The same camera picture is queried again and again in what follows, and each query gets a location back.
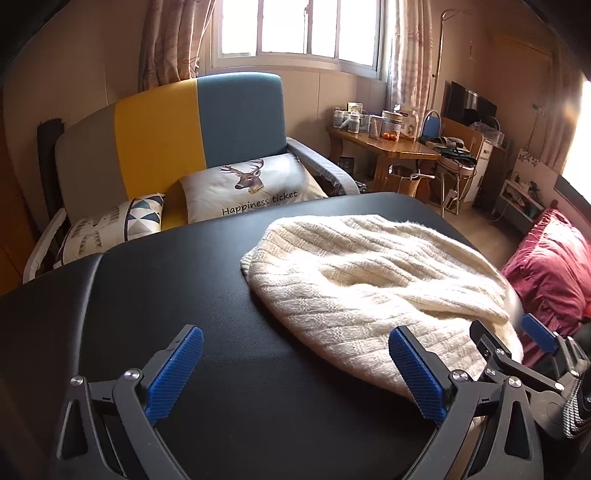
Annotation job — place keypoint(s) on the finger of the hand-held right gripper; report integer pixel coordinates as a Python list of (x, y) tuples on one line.
[(538, 332), (485, 337)]

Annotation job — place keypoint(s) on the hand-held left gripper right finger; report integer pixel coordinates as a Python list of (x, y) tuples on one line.
[(415, 374)]

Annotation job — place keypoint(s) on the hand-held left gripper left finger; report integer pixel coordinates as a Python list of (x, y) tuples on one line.
[(178, 369)]

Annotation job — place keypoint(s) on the cream knit sweater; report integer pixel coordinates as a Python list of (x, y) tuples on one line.
[(351, 286)]

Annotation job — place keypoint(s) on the pink bedding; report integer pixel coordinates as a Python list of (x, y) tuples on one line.
[(549, 267)]

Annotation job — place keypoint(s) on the white low shelf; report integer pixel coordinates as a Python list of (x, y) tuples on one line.
[(512, 189)]

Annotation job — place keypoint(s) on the white stool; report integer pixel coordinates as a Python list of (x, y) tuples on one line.
[(455, 182)]

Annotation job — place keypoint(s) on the triangle pattern pillow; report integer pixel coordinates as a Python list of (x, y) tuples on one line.
[(115, 221)]

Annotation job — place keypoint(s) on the floral board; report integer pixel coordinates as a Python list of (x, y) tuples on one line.
[(531, 159)]

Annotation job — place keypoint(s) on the bin with plastic bag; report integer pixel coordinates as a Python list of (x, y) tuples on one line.
[(406, 182)]

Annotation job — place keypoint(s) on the small white cabinet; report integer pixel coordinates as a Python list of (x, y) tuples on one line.
[(485, 159)]

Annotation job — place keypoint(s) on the dark cloth pile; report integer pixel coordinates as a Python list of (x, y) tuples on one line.
[(450, 150)]

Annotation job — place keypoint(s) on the deer print pillow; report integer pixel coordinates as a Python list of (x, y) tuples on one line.
[(258, 194)]

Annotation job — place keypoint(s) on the wooden board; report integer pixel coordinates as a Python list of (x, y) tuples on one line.
[(461, 134)]

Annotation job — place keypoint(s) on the clear plastic container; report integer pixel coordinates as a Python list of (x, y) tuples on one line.
[(489, 129)]

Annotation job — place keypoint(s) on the wooden desk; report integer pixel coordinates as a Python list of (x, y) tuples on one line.
[(397, 146)]

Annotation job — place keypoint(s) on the orange wooden cabinet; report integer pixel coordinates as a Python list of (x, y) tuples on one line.
[(11, 230)]

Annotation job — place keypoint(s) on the blue chair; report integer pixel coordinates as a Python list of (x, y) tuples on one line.
[(432, 124)]

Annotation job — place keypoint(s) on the white box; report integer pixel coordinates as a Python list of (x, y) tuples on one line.
[(408, 121)]

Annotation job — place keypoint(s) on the grey yellow blue sofa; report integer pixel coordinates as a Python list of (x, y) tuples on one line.
[(152, 138)]

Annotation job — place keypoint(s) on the large clear jar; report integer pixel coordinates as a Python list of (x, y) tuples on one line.
[(392, 122)]

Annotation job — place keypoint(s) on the glass jar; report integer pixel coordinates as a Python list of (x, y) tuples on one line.
[(376, 127)]

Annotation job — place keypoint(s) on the black television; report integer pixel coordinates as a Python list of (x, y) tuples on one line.
[(461, 99)]

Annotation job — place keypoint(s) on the white bottle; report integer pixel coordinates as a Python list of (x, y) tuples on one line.
[(354, 123), (340, 119)]

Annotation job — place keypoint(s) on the black leaning board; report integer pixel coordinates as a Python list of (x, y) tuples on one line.
[(48, 152)]

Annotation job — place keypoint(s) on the metal stand pole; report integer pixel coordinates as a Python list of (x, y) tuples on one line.
[(437, 69)]

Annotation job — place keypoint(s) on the patterned pink curtain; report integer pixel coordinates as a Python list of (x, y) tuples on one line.
[(411, 55), (171, 41)]

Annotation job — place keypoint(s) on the window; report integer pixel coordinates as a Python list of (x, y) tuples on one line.
[(277, 27)]

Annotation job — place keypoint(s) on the small picture frame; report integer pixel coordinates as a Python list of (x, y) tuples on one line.
[(354, 107)]

